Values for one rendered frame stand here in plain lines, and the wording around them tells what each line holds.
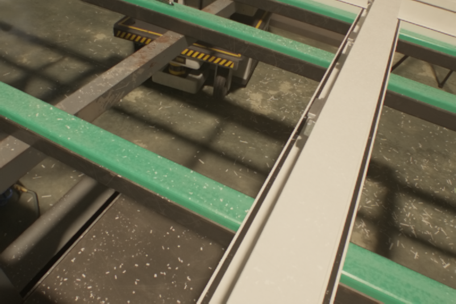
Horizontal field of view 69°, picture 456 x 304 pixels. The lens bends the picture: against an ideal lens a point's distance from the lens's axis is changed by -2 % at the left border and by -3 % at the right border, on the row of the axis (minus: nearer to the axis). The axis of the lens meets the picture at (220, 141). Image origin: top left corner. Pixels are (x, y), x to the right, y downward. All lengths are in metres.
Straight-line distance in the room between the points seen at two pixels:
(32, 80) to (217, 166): 1.14
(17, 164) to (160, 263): 0.27
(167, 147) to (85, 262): 1.05
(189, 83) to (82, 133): 1.45
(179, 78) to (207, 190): 1.51
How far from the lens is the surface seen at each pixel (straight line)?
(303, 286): 0.20
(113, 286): 0.57
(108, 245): 0.60
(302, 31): 2.81
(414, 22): 0.80
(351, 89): 0.36
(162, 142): 1.60
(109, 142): 0.35
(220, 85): 1.77
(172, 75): 1.82
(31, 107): 0.41
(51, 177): 1.52
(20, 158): 0.43
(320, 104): 0.33
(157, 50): 0.58
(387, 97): 0.57
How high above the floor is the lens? 1.11
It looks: 43 degrees down
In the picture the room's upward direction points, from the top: 10 degrees clockwise
